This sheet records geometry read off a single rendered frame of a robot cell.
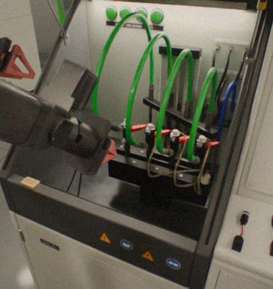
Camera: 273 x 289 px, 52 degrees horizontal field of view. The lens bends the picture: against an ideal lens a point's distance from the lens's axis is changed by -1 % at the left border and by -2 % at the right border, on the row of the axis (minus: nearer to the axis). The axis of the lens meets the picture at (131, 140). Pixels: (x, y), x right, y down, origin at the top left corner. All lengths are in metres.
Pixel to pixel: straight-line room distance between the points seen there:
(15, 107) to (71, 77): 0.15
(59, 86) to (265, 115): 0.55
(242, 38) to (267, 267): 0.66
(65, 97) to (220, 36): 0.70
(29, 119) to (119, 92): 0.93
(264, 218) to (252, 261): 0.15
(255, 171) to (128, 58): 0.63
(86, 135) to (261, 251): 0.50
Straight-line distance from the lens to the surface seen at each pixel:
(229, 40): 1.01
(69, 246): 1.02
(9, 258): 2.01
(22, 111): 0.29
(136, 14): 0.84
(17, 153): 1.00
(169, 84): 0.68
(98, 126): 0.50
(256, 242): 0.77
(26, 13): 3.90
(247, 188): 0.87
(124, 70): 1.17
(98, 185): 1.08
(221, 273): 0.78
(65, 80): 0.41
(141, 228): 0.78
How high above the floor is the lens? 1.55
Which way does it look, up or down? 33 degrees down
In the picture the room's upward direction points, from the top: straight up
